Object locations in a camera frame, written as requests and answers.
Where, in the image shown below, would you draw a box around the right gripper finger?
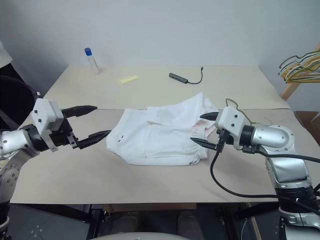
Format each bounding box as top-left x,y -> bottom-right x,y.
199,111 -> 220,122
189,137 -> 218,151

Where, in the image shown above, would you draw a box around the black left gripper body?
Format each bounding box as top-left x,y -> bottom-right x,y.
49,107 -> 80,150

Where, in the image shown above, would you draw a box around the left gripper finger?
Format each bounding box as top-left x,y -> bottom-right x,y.
75,129 -> 112,150
60,104 -> 99,119

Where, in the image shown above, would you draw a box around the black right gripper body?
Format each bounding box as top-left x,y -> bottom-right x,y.
211,125 -> 227,151

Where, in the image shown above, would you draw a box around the green flower stem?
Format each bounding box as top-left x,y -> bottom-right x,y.
224,97 -> 274,127

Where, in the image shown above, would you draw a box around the white garment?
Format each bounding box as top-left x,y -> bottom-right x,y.
104,91 -> 221,167

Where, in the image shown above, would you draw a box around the yellow hanger on rack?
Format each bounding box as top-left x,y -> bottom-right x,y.
279,62 -> 320,85

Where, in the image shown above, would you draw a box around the dark green hanger on rack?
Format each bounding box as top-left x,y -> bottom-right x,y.
278,49 -> 320,69

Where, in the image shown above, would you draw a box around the white hanger on rack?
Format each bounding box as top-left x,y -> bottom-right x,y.
280,58 -> 320,76

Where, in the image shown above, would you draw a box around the white bottle with blue cap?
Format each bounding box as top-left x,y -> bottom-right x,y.
83,47 -> 101,76

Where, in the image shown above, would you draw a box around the pale yellow block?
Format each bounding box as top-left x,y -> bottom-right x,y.
119,74 -> 140,85

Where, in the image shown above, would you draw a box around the clothes hangers on wooden rack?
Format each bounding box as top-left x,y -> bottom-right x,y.
279,42 -> 320,102

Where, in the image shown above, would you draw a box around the black plate with screws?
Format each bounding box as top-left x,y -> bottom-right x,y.
6,204 -> 91,240

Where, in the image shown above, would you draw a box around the brown cardboard box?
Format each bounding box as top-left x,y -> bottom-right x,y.
294,110 -> 320,134

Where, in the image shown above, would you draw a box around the grey robot torso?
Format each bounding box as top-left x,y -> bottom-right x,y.
95,229 -> 182,240

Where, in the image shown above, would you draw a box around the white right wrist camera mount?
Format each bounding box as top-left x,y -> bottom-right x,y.
214,106 -> 250,151

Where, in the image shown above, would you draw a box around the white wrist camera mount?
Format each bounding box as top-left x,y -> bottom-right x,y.
214,106 -> 250,151
31,98 -> 65,152

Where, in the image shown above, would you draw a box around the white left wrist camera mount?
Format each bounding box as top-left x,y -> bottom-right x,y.
31,98 -> 65,152

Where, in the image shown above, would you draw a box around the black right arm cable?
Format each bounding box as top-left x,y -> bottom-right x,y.
209,129 -> 320,217

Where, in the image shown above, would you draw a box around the grey USB hub with cable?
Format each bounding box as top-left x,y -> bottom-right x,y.
168,66 -> 204,85

